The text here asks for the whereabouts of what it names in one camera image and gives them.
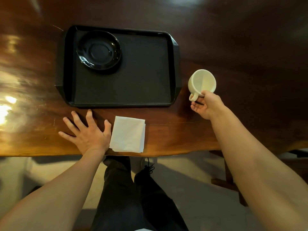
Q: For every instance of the person's left hand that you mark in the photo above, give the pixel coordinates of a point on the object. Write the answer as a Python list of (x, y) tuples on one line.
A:
[(91, 138)]

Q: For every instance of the person's right hand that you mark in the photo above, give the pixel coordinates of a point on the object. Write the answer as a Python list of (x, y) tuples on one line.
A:
[(211, 105)]

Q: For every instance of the person's left little finger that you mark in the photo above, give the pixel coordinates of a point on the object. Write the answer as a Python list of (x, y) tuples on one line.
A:
[(66, 136)]

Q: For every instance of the person's left thumb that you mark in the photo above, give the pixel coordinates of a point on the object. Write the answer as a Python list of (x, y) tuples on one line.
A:
[(107, 128)]

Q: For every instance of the person's left middle finger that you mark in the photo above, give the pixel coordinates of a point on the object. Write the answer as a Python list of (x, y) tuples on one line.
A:
[(79, 121)]

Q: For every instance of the person's right thumb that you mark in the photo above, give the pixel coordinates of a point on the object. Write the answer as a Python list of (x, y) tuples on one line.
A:
[(207, 93)]

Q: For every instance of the white ceramic cup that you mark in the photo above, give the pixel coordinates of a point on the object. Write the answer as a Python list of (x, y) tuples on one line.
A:
[(202, 80)]

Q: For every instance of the person's right forearm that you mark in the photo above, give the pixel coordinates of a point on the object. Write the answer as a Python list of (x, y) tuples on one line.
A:
[(255, 175)]

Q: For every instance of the person's left forearm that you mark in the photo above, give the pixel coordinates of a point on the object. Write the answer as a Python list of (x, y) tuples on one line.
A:
[(53, 197)]

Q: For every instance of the white folded napkin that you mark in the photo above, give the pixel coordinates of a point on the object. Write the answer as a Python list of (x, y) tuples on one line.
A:
[(127, 134)]

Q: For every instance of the person's black laced shoe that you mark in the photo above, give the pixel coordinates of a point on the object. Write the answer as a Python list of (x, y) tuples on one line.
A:
[(145, 172)]

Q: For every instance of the black plastic serving tray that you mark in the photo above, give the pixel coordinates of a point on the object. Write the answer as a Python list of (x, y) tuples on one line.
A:
[(142, 76)]

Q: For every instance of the black glossy saucer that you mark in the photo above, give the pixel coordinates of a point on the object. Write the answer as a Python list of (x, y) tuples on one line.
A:
[(99, 50)]

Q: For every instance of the person's black trousers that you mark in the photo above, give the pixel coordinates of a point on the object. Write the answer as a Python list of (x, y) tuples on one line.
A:
[(130, 202)]

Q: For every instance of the dark wooden table leg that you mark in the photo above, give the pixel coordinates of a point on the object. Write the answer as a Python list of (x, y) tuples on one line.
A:
[(228, 180)]

